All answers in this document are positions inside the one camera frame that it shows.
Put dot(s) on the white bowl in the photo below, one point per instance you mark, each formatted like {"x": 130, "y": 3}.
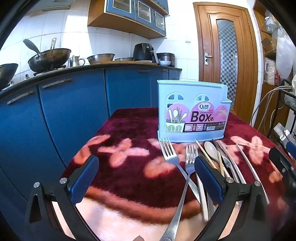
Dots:
{"x": 164, "y": 63}

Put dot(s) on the steel fork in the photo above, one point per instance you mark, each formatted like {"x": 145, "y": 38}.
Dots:
{"x": 178, "y": 215}
{"x": 170, "y": 157}

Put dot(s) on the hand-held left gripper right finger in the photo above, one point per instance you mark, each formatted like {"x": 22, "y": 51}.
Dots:
{"x": 208, "y": 179}

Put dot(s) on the steel kettle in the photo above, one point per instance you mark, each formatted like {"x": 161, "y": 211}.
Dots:
{"x": 74, "y": 62}

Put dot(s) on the white plastic spoon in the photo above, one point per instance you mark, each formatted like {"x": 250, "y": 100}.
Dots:
{"x": 202, "y": 197}

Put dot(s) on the wooden shelf unit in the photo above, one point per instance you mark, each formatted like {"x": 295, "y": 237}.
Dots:
{"x": 263, "y": 97}

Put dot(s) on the dark rice cooker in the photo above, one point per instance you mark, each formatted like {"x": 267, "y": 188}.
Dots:
{"x": 167, "y": 58}

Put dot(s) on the blue kitchen base cabinet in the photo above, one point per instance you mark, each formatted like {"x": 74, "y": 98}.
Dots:
{"x": 69, "y": 111}

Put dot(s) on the wooden door with glass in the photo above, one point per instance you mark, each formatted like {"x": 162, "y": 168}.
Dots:
{"x": 208, "y": 34}

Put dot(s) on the steel table knife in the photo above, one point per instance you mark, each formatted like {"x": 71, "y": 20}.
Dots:
{"x": 225, "y": 162}
{"x": 233, "y": 162}
{"x": 251, "y": 166}

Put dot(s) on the white plastic jug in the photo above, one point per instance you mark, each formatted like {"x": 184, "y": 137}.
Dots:
{"x": 270, "y": 71}

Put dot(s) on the light blue utensil box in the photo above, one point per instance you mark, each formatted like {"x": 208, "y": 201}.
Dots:
{"x": 175, "y": 92}

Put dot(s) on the wooden cutting board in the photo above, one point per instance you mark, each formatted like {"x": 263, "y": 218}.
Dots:
{"x": 120, "y": 62}

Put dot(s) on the white tray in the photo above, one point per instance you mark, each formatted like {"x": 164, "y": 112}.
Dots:
{"x": 144, "y": 61}

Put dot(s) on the beige plastic spoon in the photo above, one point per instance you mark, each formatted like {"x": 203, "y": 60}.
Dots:
{"x": 211, "y": 150}

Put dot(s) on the blue wall cabinet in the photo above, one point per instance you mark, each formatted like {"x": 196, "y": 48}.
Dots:
{"x": 129, "y": 18}

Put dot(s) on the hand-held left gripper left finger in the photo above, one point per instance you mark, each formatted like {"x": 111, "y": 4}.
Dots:
{"x": 83, "y": 179}

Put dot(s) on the steel colander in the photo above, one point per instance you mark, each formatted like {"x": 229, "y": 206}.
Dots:
{"x": 100, "y": 59}

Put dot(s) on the black air fryer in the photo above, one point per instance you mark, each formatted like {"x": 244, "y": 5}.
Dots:
{"x": 143, "y": 52}

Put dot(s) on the shallow steel pot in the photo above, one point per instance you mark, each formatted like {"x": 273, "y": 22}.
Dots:
{"x": 123, "y": 59}

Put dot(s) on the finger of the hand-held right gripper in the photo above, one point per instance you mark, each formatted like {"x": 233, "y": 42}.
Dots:
{"x": 291, "y": 150}
{"x": 281, "y": 160}

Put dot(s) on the dark red floral blanket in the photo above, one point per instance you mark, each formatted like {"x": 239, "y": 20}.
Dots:
{"x": 129, "y": 176}

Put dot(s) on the white power strip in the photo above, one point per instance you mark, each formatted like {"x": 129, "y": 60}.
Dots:
{"x": 281, "y": 129}

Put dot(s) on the small dark wok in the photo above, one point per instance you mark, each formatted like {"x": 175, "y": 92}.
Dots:
{"x": 8, "y": 73}

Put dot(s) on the cardboard box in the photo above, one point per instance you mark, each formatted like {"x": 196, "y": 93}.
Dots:
{"x": 268, "y": 45}

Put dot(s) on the white plastic bag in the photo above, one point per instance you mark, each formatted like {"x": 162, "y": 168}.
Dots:
{"x": 284, "y": 55}

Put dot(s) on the large dark wok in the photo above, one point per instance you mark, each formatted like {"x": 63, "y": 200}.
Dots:
{"x": 50, "y": 59}

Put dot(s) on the gas stove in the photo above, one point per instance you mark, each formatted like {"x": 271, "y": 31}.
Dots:
{"x": 46, "y": 72}

